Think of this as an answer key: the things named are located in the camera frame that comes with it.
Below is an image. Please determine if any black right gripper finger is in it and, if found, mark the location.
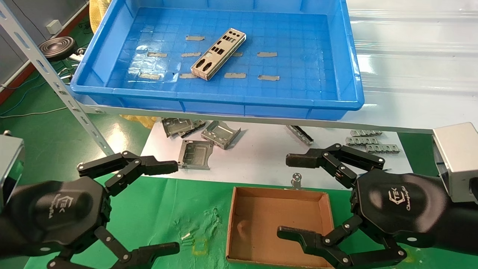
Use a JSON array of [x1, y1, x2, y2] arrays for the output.
[[286, 143, 386, 189]]

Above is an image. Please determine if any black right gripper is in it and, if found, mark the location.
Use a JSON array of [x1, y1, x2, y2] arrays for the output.
[[277, 169, 478, 269]]

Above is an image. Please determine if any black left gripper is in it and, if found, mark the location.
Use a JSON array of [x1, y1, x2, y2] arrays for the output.
[[0, 151, 180, 269]]

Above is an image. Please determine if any silver metal I/O shield plate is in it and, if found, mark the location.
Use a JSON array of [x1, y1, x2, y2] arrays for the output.
[[191, 28, 246, 78]]

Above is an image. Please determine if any brown cardboard box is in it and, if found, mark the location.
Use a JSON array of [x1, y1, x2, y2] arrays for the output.
[[226, 186, 339, 269]]

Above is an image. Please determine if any blue plastic tray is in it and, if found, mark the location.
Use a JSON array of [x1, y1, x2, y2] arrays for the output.
[[70, 0, 365, 121]]

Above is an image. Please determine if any narrow grey metal strip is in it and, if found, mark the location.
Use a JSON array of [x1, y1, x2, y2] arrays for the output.
[[286, 125, 314, 146]]

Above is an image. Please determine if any white paper sheet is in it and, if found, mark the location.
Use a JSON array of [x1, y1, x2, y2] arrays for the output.
[[134, 119, 413, 190]]

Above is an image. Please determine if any notched grey metal strip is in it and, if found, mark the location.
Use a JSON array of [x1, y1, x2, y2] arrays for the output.
[[365, 144, 401, 154], [350, 129, 383, 137], [345, 137, 375, 146]]

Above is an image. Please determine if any grey slotted shelf upright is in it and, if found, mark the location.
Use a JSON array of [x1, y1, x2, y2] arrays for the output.
[[0, 0, 114, 157]]

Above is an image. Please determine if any black round ribbed disc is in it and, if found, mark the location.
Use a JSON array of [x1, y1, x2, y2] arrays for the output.
[[38, 37, 78, 62]]

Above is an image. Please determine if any flat grey metal frame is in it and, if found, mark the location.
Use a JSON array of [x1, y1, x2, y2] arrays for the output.
[[177, 140, 214, 170]]

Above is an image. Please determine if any folded grey metal bracket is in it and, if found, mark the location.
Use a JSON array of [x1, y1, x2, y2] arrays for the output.
[[201, 120, 241, 150]]

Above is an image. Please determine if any dark grey metal bracket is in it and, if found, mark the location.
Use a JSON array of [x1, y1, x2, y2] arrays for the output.
[[179, 120, 207, 139]]

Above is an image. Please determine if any grey shelf rail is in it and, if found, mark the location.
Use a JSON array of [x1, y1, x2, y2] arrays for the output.
[[69, 93, 435, 134]]

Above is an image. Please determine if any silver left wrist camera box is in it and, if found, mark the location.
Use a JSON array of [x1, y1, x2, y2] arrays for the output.
[[0, 130, 25, 210]]

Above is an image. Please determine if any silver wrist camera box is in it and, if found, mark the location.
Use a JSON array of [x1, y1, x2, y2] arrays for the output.
[[0, 130, 25, 210], [432, 122, 478, 204]]

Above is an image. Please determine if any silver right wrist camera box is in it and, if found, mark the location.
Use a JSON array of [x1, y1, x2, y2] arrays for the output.
[[432, 122, 478, 204]]

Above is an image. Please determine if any white floor cable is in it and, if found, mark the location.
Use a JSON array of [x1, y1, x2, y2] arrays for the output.
[[0, 107, 68, 118]]

